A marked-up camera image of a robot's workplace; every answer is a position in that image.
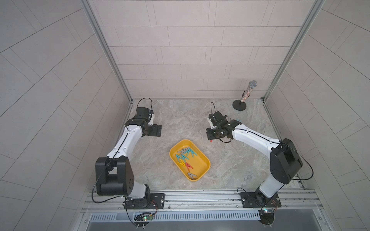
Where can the left green circuit board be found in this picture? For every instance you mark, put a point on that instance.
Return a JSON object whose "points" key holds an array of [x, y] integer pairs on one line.
{"points": [[143, 219]]}

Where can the yellow plastic storage box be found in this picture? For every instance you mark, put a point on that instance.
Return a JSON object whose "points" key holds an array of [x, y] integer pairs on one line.
{"points": [[191, 154]]}

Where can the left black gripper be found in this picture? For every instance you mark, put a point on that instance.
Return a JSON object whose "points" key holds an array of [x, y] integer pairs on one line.
{"points": [[153, 132]]}

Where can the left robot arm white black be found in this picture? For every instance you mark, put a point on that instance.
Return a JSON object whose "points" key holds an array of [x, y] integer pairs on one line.
{"points": [[114, 173]]}

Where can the teal clothespin in box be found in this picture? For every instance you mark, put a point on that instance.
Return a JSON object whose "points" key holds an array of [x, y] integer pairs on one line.
{"points": [[179, 158]]}

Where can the aluminium mounting rail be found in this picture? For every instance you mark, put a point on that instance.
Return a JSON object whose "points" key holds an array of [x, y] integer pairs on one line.
{"points": [[192, 200]]}

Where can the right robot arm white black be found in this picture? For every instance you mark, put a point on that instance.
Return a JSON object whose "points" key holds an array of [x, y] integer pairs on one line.
{"points": [[285, 162]]}

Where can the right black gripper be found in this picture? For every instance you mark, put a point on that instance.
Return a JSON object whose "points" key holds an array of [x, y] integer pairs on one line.
{"points": [[209, 134]]}

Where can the yellow clothespin in box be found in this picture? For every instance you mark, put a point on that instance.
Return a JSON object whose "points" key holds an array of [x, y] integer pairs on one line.
{"points": [[181, 163]]}

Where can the glitter microphone on black stand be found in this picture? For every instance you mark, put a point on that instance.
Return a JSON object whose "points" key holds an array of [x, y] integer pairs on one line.
{"points": [[240, 105]]}

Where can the green circuit board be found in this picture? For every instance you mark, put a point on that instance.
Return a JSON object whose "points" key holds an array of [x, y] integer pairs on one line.
{"points": [[143, 219], [267, 217]]}

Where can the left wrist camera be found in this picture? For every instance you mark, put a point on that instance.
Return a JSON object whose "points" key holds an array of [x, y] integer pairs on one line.
{"points": [[151, 118]]}

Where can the right green circuit board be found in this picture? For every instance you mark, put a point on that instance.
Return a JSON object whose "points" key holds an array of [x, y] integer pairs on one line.
{"points": [[267, 217]]}

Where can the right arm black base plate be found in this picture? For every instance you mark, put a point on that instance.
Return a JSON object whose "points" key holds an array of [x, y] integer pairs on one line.
{"points": [[258, 200]]}

